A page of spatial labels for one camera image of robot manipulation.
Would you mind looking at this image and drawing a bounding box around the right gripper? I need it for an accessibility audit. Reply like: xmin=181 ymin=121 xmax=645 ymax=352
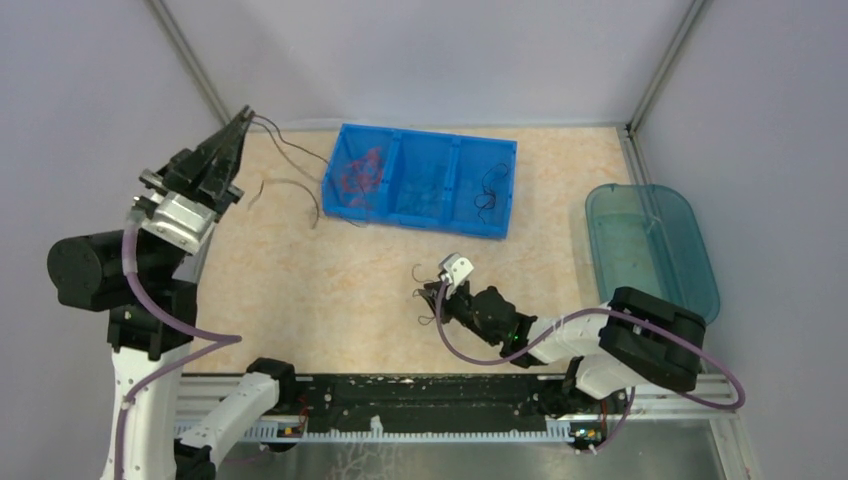
xmin=419 ymin=278 xmax=501 ymax=346

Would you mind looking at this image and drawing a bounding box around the orange cable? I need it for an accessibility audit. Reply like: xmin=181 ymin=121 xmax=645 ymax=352
xmin=339 ymin=145 xmax=389 ymax=210

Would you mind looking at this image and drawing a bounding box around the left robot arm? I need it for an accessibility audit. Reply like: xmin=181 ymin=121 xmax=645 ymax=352
xmin=47 ymin=107 xmax=300 ymax=479

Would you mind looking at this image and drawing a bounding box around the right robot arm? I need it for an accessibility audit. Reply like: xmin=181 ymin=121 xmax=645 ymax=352
xmin=415 ymin=281 xmax=707 ymax=412

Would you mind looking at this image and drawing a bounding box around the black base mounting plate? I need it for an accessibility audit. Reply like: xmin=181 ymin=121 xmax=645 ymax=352
xmin=236 ymin=372 xmax=631 ymax=435

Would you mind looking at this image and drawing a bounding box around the blue three-compartment plastic bin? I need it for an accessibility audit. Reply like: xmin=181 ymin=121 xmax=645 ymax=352
xmin=321 ymin=124 xmax=518 ymax=240

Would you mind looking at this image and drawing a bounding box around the teal translucent plastic tray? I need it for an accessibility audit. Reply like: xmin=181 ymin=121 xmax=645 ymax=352
xmin=585 ymin=184 xmax=721 ymax=324

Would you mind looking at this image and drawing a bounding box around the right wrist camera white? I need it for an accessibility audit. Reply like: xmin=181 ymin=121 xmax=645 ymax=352
xmin=439 ymin=252 xmax=474 ymax=286

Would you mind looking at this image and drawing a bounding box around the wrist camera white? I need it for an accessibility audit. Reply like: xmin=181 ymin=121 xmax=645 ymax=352
xmin=133 ymin=192 xmax=219 ymax=255
xmin=439 ymin=252 xmax=474 ymax=286

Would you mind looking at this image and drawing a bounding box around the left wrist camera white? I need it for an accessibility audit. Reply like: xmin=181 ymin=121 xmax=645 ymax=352
xmin=133 ymin=192 xmax=219 ymax=255

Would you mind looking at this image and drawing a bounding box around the white slotted cable duct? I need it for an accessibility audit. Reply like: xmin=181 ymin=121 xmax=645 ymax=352
xmin=238 ymin=417 xmax=576 ymax=444

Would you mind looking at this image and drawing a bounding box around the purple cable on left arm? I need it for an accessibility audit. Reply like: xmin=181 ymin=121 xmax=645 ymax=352
xmin=112 ymin=218 xmax=243 ymax=480

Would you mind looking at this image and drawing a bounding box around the aluminium frame rail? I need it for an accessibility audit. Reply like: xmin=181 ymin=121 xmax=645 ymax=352
xmin=176 ymin=374 xmax=738 ymax=420

